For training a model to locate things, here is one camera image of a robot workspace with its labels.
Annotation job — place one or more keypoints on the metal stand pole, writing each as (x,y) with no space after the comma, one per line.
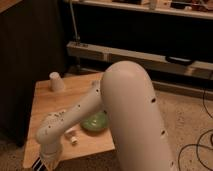
(76,35)

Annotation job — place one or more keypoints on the white paper cup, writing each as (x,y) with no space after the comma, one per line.
(56,82)

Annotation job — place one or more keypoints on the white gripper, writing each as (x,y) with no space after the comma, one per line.
(50,155)

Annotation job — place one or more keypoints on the white tube with cap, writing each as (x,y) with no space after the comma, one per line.
(70,135)

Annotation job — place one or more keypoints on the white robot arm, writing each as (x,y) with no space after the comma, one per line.
(125,92)

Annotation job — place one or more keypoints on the long white shelf beam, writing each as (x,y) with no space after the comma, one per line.
(150,61)

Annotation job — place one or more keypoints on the black handle on beam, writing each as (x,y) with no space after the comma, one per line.
(179,61)

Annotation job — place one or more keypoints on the upper wooden shelf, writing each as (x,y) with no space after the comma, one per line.
(143,8)

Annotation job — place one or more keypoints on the green bowl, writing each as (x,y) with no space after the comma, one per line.
(95,123)

